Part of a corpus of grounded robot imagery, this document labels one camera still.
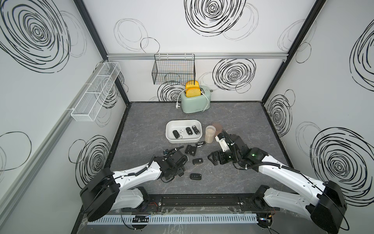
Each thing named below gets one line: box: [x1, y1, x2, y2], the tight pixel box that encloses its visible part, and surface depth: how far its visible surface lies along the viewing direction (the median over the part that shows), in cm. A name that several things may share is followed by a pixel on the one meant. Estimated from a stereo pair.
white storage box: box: [165, 119, 203, 144], surface depth 103 cm
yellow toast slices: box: [185, 79, 202, 98], surface depth 103 cm
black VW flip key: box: [190, 146, 197, 156], surface depth 93 cm
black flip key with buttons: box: [172, 129, 180, 139], surface depth 101 cm
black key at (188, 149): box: [185, 144, 193, 155], surface depth 93 cm
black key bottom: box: [189, 173, 202, 180], surface depth 83 cm
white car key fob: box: [179, 128, 185, 139], surface depth 102 cm
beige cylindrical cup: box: [204, 125, 217, 144], surface depth 93 cm
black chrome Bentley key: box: [195, 141, 206, 148], surface depth 96 cm
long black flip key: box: [191, 124, 200, 135], surface depth 104 cm
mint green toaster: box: [180, 85, 211, 114], surface depth 107 cm
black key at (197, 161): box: [192, 157, 204, 165], surface depth 89 cm
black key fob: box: [185, 126, 193, 136], surface depth 104 cm
